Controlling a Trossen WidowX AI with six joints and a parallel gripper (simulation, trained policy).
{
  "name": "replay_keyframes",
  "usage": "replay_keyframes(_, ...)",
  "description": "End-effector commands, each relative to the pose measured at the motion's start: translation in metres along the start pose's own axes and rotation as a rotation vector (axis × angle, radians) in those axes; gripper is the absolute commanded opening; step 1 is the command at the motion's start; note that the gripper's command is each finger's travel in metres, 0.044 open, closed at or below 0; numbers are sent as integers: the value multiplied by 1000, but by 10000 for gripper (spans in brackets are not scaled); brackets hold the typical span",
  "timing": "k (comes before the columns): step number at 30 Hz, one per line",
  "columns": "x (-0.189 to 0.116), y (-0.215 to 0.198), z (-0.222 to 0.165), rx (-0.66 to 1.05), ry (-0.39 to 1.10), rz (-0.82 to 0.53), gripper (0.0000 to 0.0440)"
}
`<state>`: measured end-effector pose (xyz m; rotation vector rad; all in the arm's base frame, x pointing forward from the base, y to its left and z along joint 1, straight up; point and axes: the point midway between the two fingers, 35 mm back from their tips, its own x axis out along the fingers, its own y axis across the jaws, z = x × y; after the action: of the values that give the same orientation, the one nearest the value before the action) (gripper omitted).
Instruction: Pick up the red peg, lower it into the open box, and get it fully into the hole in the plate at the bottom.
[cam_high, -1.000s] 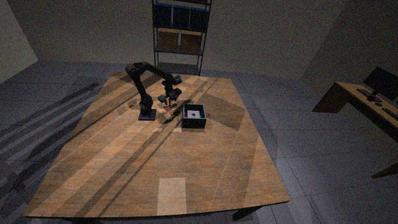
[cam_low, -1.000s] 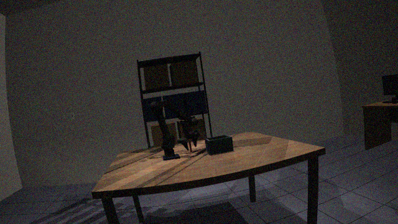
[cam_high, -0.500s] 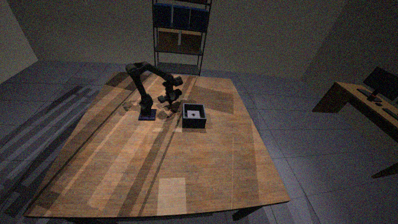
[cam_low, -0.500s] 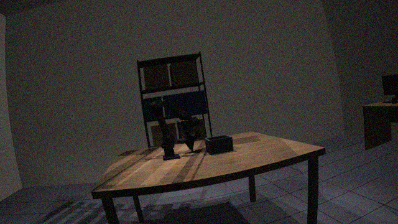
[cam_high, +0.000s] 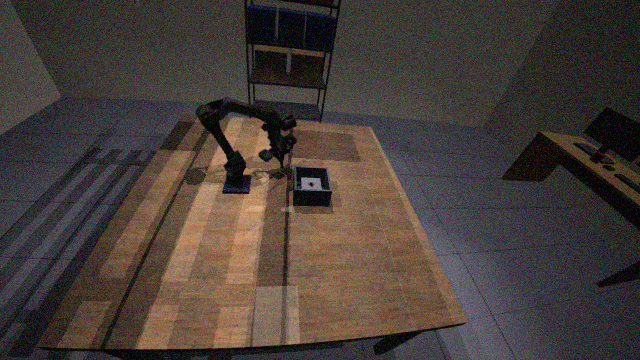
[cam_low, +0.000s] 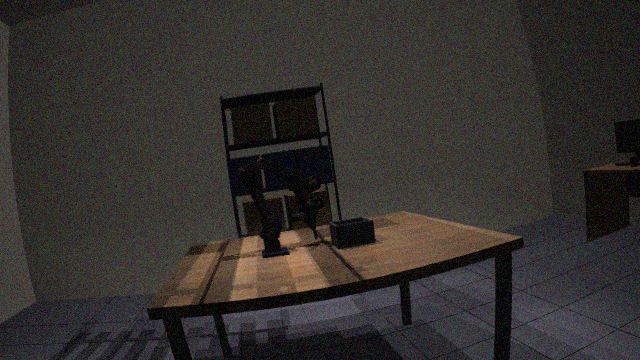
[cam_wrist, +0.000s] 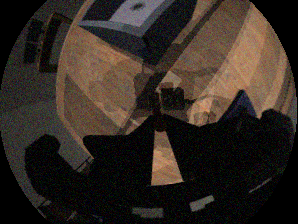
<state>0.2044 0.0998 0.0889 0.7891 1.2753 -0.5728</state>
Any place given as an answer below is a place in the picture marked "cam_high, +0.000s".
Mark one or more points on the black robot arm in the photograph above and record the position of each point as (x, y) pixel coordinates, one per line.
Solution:
(235, 165)

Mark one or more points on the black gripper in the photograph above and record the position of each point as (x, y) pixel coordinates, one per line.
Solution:
(266, 155)

